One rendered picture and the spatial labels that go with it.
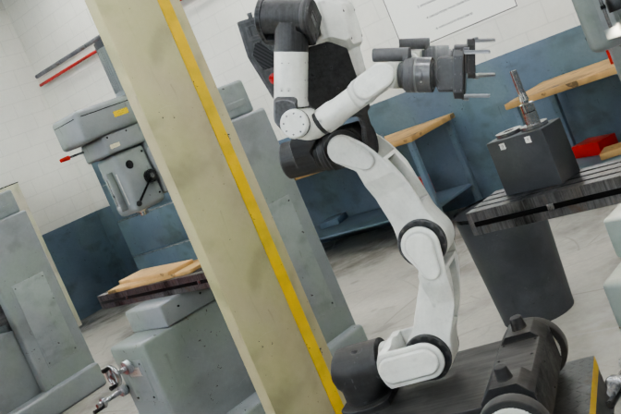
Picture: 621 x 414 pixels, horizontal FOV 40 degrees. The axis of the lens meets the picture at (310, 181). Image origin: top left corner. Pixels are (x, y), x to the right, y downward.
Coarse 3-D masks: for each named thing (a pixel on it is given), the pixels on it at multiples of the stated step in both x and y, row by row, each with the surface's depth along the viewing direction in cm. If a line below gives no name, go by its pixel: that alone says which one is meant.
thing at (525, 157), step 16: (512, 128) 283; (528, 128) 271; (544, 128) 267; (560, 128) 273; (496, 144) 280; (512, 144) 275; (528, 144) 271; (544, 144) 267; (560, 144) 271; (496, 160) 282; (512, 160) 278; (528, 160) 273; (544, 160) 269; (560, 160) 269; (576, 160) 275; (512, 176) 280; (528, 176) 276; (544, 176) 271; (560, 176) 268; (512, 192) 282
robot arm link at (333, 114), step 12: (336, 96) 221; (348, 96) 218; (300, 108) 224; (312, 108) 230; (324, 108) 221; (336, 108) 220; (348, 108) 219; (312, 120) 222; (324, 120) 221; (336, 120) 221; (312, 132) 222; (324, 132) 223
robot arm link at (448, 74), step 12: (420, 60) 212; (432, 60) 214; (444, 60) 210; (456, 60) 209; (420, 72) 210; (432, 72) 211; (444, 72) 210; (456, 72) 209; (420, 84) 211; (432, 84) 212; (444, 84) 211; (456, 84) 210; (456, 96) 211
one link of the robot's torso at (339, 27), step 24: (336, 0) 236; (240, 24) 240; (336, 24) 232; (264, 48) 240; (312, 48) 234; (336, 48) 234; (264, 72) 242; (312, 72) 237; (336, 72) 236; (360, 72) 241; (312, 96) 240
